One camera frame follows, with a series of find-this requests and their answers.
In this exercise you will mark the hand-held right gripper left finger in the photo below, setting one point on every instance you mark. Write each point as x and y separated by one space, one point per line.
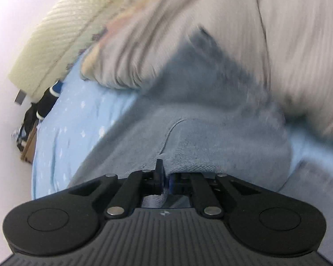
159 177

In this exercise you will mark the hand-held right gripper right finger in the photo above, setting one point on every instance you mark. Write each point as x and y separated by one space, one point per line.
171 185

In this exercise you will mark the grey blue denim pants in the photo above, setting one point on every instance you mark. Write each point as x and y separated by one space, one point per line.
211 133

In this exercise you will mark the blue tree print bed sheet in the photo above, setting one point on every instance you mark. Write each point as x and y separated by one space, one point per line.
80 122

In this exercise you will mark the wooden nightstand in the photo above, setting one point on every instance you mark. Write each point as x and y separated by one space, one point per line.
30 146

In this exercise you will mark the black cloth bundle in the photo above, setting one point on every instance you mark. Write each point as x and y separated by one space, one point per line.
29 122

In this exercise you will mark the cream quilted headboard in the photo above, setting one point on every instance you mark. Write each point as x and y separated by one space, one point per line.
63 33

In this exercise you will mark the grey patchwork quilt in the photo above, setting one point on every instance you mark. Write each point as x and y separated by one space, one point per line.
266 33

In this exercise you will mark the grey wall plate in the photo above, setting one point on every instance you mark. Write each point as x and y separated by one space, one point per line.
20 97

